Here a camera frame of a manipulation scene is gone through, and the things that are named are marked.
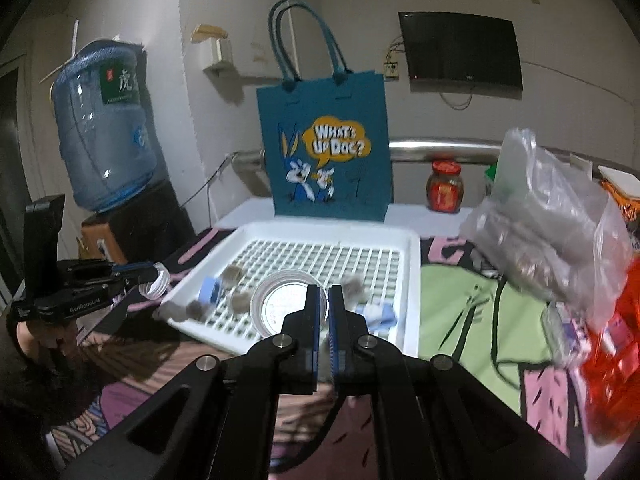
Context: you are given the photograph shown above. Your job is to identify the white wall box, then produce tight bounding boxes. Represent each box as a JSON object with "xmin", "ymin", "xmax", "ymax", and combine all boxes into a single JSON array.
[{"xmin": 196, "ymin": 24, "xmax": 235, "ymax": 72}]

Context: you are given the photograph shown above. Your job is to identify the black water dispenser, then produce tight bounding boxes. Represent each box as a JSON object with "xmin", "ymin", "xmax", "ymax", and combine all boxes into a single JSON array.
[{"xmin": 82, "ymin": 180, "xmax": 196, "ymax": 266}]

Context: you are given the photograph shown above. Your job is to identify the blue water jug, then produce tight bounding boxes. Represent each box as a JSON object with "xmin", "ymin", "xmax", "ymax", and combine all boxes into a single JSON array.
[{"xmin": 52, "ymin": 40, "xmax": 158, "ymax": 213}]

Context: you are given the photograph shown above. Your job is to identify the red jar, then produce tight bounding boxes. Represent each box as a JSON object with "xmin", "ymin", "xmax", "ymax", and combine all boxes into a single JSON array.
[{"xmin": 426, "ymin": 160, "xmax": 463, "ymax": 214}]

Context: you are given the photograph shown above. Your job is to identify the metal bed rail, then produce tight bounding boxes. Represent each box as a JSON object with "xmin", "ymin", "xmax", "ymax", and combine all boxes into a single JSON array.
[{"xmin": 232, "ymin": 137, "xmax": 601, "ymax": 171}]

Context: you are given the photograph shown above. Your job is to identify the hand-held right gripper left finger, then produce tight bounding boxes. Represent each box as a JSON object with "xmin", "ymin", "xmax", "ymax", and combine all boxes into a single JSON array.
[{"xmin": 60, "ymin": 284, "xmax": 323, "ymax": 480}]

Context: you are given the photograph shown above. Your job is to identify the black cable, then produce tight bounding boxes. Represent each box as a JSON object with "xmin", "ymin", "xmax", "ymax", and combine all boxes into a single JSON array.
[{"xmin": 180, "ymin": 152, "xmax": 236, "ymax": 208}]

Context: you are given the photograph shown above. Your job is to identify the person's left hand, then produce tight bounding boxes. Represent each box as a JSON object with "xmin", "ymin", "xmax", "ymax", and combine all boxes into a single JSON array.
[{"xmin": 15, "ymin": 320, "xmax": 68, "ymax": 356}]

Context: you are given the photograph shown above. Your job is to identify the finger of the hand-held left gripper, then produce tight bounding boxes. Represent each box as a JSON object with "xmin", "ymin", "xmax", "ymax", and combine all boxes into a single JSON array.
[
  {"xmin": 107, "ymin": 261, "xmax": 163, "ymax": 281},
  {"xmin": 105, "ymin": 277, "xmax": 138, "ymax": 303}
]

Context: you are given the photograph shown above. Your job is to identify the red plastic bag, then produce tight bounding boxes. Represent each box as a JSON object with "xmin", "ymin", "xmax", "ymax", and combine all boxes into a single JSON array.
[{"xmin": 580, "ymin": 255, "xmax": 640, "ymax": 446}]

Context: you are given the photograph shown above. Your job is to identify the small blue white bottle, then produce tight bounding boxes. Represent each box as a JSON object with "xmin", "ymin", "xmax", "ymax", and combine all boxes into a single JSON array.
[{"xmin": 367, "ymin": 305, "xmax": 398, "ymax": 331}]

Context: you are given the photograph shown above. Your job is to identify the black wall television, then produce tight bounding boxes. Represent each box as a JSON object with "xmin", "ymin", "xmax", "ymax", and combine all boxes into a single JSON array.
[{"xmin": 398, "ymin": 11, "xmax": 524, "ymax": 92}]

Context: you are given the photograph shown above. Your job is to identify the blue cartoon tote bag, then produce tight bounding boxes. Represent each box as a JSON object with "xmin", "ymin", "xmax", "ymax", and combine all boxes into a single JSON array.
[{"xmin": 256, "ymin": 0, "xmax": 390, "ymax": 222}]

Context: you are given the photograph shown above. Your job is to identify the round clear container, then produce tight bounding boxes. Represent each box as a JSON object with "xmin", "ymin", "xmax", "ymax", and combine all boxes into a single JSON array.
[
  {"xmin": 141, "ymin": 262, "xmax": 171, "ymax": 300},
  {"xmin": 249, "ymin": 270, "xmax": 333, "ymax": 342}
]

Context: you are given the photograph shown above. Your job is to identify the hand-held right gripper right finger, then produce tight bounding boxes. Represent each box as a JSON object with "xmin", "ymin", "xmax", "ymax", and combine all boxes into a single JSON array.
[{"xmin": 327, "ymin": 284, "xmax": 586, "ymax": 480}]

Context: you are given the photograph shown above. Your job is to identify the white perforated plastic tray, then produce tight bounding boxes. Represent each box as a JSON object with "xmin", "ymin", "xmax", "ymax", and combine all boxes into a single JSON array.
[{"xmin": 159, "ymin": 222, "xmax": 422, "ymax": 361}]

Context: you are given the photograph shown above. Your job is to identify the clear plastic bag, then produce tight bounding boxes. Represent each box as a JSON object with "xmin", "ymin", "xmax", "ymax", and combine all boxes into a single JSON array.
[{"xmin": 460, "ymin": 127, "xmax": 635, "ymax": 331}]

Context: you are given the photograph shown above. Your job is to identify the orange printed packet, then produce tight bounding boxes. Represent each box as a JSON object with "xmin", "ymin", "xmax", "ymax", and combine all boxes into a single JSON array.
[{"xmin": 597, "ymin": 165, "xmax": 640, "ymax": 226}]

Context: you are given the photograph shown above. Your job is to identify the light blue case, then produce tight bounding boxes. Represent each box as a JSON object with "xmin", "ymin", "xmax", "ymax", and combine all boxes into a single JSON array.
[{"xmin": 197, "ymin": 276, "xmax": 223, "ymax": 305}]

